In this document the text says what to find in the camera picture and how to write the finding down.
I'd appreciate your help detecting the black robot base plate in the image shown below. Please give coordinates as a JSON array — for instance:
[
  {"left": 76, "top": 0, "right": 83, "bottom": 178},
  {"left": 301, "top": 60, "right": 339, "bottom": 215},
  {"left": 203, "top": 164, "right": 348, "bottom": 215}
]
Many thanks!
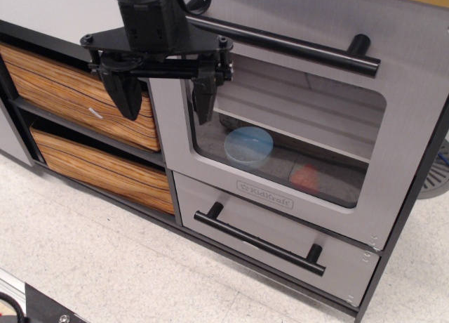
[{"left": 25, "top": 284, "right": 86, "bottom": 323}]

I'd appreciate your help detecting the light blue bowl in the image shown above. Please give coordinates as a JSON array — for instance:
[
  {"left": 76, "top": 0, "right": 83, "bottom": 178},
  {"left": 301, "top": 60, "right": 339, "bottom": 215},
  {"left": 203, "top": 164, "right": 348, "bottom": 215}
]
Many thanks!
[{"left": 224, "top": 126, "right": 274, "bottom": 169}]

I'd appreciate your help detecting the lower wood-pattern storage bin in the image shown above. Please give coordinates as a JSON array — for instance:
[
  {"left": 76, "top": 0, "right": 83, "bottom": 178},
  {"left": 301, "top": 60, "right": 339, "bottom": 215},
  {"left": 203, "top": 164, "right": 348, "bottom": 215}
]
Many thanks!
[{"left": 29, "top": 119, "right": 175, "bottom": 215}]

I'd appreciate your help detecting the upper wood-pattern storage bin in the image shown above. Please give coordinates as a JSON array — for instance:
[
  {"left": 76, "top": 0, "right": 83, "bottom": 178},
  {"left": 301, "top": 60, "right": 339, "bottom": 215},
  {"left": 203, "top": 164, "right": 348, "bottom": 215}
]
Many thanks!
[{"left": 1, "top": 43, "right": 161, "bottom": 152}]

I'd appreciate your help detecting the grey oven rack shelf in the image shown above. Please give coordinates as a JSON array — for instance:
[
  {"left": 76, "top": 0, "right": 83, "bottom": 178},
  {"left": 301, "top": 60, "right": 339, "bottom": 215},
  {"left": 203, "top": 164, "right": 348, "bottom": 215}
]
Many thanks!
[{"left": 213, "top": 108, "right": 370, "bottom": 163}]

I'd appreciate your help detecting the black toy kitchen cabinet frame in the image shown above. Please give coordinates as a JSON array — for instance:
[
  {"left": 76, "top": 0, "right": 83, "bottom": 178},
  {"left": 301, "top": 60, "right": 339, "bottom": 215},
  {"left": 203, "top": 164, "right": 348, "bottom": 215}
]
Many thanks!
[{"left": 0, "top": 19, "right": 449, "bottom": 323}]

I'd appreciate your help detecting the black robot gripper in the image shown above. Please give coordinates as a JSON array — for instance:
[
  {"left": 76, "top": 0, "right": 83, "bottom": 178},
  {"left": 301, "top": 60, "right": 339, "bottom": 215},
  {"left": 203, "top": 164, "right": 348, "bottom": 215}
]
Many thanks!
[{"left": 80, "top": 0, "right": 233, "bottom": 125}]

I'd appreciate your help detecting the wood-pattern storage bin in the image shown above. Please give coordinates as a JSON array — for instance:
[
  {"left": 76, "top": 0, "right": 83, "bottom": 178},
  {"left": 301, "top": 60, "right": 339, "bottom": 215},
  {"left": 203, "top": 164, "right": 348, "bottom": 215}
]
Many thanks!
[
  {"left": 1, "top": 43, "right": 161, "bottom": 152},
  {"left": 29, "top": 119, "right": 175, "bottom": 215}
]

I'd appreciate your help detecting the grey toy oven door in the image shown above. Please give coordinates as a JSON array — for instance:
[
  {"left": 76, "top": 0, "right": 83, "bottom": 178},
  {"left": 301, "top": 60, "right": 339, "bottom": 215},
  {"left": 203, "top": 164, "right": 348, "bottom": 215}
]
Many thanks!
[{"left": 151, "top": 0, "right": 448, "bottom": 250}]

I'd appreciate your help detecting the black oven door handle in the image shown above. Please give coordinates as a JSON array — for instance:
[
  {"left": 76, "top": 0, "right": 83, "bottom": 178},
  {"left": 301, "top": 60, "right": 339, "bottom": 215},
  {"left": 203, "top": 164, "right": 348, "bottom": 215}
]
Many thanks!
[{"left": 187, "top": 16, "right": 381, "bottom": 78}]

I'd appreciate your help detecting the red toy strawberry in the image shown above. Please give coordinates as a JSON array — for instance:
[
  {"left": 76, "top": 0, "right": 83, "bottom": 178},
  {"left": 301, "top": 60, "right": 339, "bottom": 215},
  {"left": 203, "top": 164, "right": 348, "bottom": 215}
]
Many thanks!
[{"left": 289, "top": 164, "right": 319, "bottom": 193}]

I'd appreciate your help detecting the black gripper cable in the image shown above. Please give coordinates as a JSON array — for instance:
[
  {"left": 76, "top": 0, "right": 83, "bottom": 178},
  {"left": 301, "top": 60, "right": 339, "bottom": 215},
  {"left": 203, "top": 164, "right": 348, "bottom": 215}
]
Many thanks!
[{"left": 174, "top": 0, "right": 213, "bottom": 15}]

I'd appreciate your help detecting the grey slotted round base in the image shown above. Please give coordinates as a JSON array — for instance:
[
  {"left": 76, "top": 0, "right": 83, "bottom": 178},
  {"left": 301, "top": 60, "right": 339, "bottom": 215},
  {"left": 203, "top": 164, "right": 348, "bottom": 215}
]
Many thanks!
[{"left": 418, "top": 139, "right": 448, "bottom": 199}]

